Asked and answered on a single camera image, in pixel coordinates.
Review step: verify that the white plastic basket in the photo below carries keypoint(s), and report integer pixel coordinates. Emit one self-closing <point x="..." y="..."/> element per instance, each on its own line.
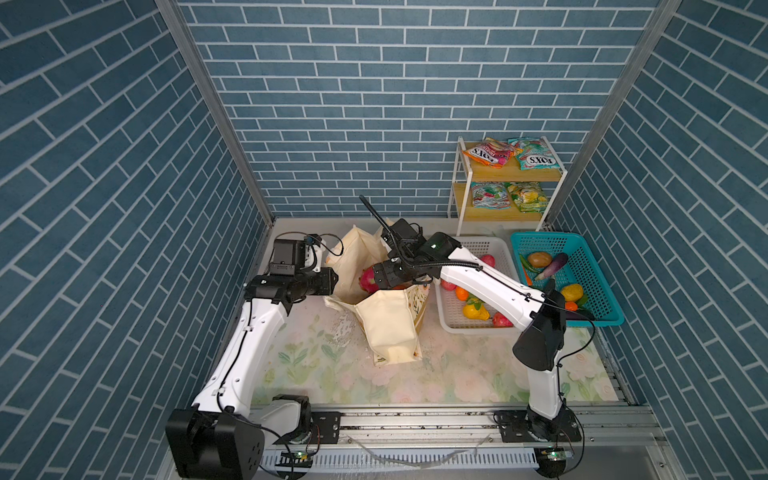
<point x="498" y="287"/>

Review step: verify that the red apple back right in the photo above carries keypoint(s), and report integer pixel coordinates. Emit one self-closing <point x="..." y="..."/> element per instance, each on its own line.
<point x="489" y="260"/>

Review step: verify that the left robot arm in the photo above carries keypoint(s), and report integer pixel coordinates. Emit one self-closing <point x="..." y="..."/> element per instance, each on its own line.
<point x="246" y="366"/>

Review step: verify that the yellow green candy bag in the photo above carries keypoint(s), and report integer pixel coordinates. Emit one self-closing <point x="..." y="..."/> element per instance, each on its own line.
<point x="528" y="197"/>

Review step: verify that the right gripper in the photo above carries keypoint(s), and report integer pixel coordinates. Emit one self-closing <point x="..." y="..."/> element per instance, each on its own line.
<point x="389" y="277"/>

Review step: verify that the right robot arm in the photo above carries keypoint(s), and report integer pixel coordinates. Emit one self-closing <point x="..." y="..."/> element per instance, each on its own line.
<point x="539" y="316"/>

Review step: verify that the yellow pear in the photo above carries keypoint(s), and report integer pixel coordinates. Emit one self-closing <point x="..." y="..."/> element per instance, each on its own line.
<point x="475" y="310"/>

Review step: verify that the yellow bell pepper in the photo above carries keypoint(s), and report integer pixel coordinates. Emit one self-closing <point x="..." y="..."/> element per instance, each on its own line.
<point x="572" y="292"/>

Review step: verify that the pink dragon fruit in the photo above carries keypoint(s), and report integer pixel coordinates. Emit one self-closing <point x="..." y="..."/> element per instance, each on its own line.
<point x="368" y="282"/>

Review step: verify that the green snack bag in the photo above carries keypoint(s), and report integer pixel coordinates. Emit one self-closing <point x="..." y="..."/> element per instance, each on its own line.
<point x="533" y="153"/>

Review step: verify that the small orange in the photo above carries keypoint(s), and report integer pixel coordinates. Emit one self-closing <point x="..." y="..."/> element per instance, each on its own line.
<point x="461" y="294"/>

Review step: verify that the red apple front right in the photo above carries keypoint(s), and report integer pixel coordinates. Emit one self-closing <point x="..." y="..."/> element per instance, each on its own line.
<point x="500" y="321"/>

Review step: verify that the purple eggplant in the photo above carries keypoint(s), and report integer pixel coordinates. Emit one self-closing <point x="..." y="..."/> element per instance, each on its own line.
<point x="557" y="263"/>

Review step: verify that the pink green candy bag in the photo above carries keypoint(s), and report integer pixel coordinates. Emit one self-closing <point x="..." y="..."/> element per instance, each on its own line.
<point x="490" y="195"/>

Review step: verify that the white wooden shelf rack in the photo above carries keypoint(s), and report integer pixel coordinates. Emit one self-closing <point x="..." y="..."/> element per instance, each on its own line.
<point x="467" y="172"/>

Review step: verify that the red apple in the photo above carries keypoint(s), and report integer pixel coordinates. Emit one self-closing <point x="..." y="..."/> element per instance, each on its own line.
<point x="489" y="260"/>
<point x="500" y="321"/>

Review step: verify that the teal plastic basket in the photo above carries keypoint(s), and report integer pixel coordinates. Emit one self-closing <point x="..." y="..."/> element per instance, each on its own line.
<point x="581" y="268"/>

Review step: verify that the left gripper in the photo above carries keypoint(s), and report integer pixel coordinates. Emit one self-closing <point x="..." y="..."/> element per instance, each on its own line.
<point x="327" y="282"/>

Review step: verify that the brown potato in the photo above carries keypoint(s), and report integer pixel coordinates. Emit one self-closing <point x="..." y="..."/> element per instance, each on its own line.
<point x="539" y="260"/>

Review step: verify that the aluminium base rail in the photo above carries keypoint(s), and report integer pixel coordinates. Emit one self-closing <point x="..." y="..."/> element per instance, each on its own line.
<point x="606" y="441"/>

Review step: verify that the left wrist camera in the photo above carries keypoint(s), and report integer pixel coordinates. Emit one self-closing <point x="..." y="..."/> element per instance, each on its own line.
<point x="293" y="257"/>

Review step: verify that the orange pink snack bag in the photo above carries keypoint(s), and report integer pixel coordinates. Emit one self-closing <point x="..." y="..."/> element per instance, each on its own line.
<point x="491" y="153"/>

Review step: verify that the cream canvas grocery bag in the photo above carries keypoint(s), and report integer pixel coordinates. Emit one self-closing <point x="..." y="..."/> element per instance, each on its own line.
<point x="390" y="319"/>

